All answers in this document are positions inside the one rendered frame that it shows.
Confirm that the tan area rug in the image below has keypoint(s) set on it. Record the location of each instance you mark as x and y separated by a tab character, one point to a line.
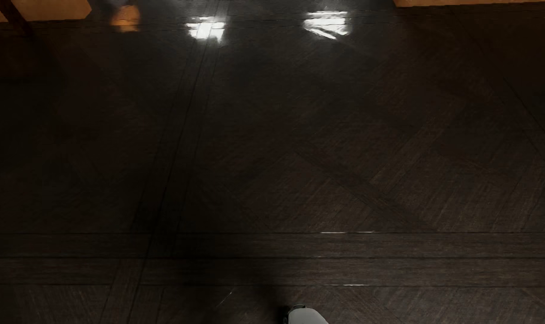
475	2
52	9

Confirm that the dark wooden furniture leg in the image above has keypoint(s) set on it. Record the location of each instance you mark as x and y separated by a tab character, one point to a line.
15	15

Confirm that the white robot foot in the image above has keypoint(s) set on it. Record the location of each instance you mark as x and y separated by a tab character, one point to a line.
305	317

